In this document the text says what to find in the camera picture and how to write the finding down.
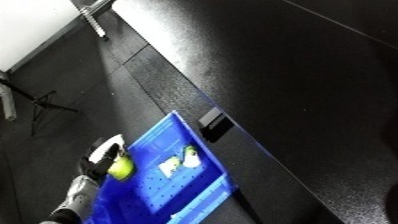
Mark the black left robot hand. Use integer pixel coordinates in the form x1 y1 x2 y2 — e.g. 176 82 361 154
78 138 130 184

